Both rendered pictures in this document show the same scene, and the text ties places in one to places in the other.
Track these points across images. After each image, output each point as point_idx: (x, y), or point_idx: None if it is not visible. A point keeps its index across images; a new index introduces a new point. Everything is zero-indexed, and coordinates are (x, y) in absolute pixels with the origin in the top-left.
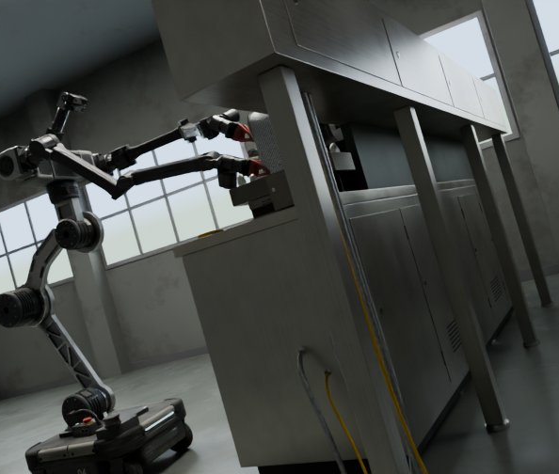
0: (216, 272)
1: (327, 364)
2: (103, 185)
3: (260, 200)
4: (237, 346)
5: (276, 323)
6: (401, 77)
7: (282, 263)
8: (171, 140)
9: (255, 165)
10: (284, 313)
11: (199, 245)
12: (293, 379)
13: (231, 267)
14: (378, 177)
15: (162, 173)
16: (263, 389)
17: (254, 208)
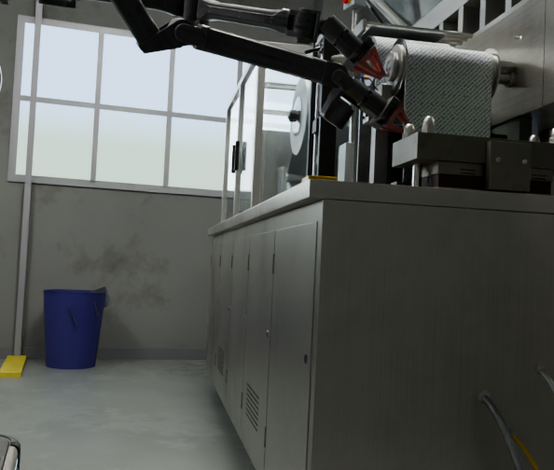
0: (380, 244)
1: (512, 422)
2: (132, 17)
3: (458, 166)
4: (375, 368)
5: (453, 349)
6: None
7: (493, 266)
8: (156, 6)
9: (397, 114)
10: (472, 337)
11: (363, 193)
12: (452, 436)
13: (408, 244)
14: None
15: (254, 53)
16: (397, 445)
17: (446, 172)
